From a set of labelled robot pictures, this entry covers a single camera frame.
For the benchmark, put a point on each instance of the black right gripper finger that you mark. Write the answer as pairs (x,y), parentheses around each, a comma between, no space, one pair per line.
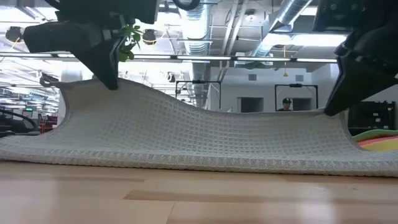
(354,87)

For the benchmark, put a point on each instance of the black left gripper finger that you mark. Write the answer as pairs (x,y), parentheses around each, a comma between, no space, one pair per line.
(104,67)

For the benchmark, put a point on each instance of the pink towel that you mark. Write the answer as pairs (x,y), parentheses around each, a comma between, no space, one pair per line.
(381,140)

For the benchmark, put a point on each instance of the grey waffle-weave towel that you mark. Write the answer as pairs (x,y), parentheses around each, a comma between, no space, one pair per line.
(186,140)

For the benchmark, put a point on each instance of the black cabinet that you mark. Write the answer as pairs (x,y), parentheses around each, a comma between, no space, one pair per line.
(371,116)

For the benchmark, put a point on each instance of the green leafy plant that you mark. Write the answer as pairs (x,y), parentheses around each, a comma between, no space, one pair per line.
(129,40)

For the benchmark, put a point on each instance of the black ceiling-mounted device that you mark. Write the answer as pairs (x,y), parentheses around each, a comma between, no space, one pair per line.
(149,36)
(14,33)

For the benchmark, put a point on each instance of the small yellow hanging item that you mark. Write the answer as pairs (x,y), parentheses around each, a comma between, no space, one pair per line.
(285,74)

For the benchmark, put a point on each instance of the person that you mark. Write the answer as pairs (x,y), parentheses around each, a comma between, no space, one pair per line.
(285,104)

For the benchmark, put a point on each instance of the long ceiling light strip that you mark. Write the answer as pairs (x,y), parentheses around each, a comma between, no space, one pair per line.
(264,59)

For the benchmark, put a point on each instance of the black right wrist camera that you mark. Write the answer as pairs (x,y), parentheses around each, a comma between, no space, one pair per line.
(332,15)

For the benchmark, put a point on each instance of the black metal stand frame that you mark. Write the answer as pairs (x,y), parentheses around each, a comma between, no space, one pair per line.
(295,85)

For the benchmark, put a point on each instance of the slanted silver ventilation duct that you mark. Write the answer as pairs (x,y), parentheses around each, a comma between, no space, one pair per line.
(289,12)

